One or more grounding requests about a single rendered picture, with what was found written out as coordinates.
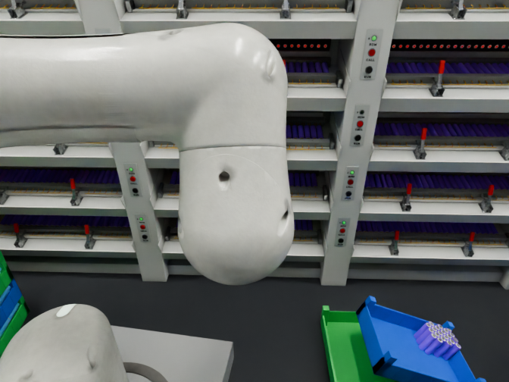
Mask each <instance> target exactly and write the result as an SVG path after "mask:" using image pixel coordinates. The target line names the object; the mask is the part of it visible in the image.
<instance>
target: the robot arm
mask: <svg viewBox="0 0 509 382"><path fill-rule="evenodd" d="M287 92H288V80H287V74H286V68H285V65H284V63H283V60H282V58H281V56H280V54H279V52H278V51H277V49H276V47H275V46H274V45H273V43H272V42H271V41H270V40H269V39H268V38H267V37H266V36H264V35H263V34H261V33H260V32H258V31H257V30H255V29H253V28H251V27H247V26H246V25H242V24H239V23H216V24H210V25H204V26H199V27H188V28H182V29H175V30H161V31H154V32H145V33H134V34H129V33H113V34H94V35H6V34H0V148H7V147H15V146H34V145H46V144H60V143H79V142H144V141H167V142H172V143H174V144H175V145H176V146H177V148H178V149H179V157H180V197H179V210H178V223H177V230H178V237H179V241H180V245H181V248H182V251H183V253H184V255H185V257H186V258H187V260H188V261H189V263H190V264H191V265H192V266H193V268H194V269H195V270H197V271H198V272H199V273H200V274H202V275H204V276H205V277H206V278H208V279H210V280H212V281H215V282H218V283H222V284H226V285H245V284H249V283H254V282H256V281H259V280H261V279H263V278H265V277H266V276H268V275H269V274H271V273H272V272H274V271H275V270H276V269H277V268H278V267H279V266H280V265H281V263H282V262H283V260H284V259H285V257H286V256H287V254H288V252H289V250H290V248H291V245H292V241H293V236H294V230H295V221H294V215H293V210H292V200H291V195H290V188H289V176H288V168H287V158H286V106H287ZM0 382H129V380H128V377H127V375H126V371H125V368H124V366H123V361H122V358H121V356H120V352H119V349H118V347H117V342H116V340H115V337H114V334H113V331H112V329H111V326H110V323H109V321H108V319H107V317H106V316H105V315H104V313H102V312H101V311H100V310H98V309H97V308H95V307H92V306H90V305H83V304H72V305H63V306H60V307H57V308H53V309H51V310H49V311H47V312H44V313H42V314H41V315H39V316H37V317H36V318H34V319H33V320H31V321H30V322H28V323H27V324H26V325H24V326H23V327H22V328H21V329H20V330H19V331H18V332H17V333H16V334H15V335H14V337H13V338H12V339H11V341H10V342H9V344H8V345H7V347H6V348H5V351H4V352H3V354H2V357H1V358H0Z"/></svg>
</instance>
